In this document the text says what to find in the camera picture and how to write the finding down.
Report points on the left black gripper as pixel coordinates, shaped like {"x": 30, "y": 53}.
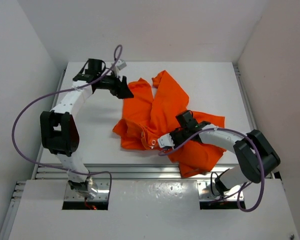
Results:
{"x": 120, "y": 88}

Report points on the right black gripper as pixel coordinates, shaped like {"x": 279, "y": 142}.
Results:
{"x": 171, "y": 134}

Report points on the orange jacket with pink lining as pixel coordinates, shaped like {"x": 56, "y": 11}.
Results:
{"x": 151, "y": 113}

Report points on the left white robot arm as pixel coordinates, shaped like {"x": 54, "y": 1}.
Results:
{"x": 59, "y": 133}

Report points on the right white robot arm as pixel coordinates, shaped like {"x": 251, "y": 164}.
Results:
{"x": 254, "y": 153}

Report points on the white front cover panel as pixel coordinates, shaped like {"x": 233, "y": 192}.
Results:
{"x": 149, "y": 210}

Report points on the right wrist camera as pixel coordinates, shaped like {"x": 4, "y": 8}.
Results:
{"x": 166, "y": 141}

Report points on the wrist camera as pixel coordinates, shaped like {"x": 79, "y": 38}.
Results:
{"x": 120, "y": 64}
{"x": 166, "y": 141}

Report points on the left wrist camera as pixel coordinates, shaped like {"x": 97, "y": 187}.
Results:
{"x": 120, "y": 64}

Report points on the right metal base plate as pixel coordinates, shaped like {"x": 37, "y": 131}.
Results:
{"x": 207, "y": 192}

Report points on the metal base plate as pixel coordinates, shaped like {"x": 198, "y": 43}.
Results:
{"x": 207, "y": 192}
{"x": 100, "y": 191}

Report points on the aluminium rail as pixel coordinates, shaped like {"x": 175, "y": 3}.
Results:
{"x": 118, "y": 171}

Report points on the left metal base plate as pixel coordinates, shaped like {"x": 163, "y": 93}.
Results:
{"x": 100, "y": 191}

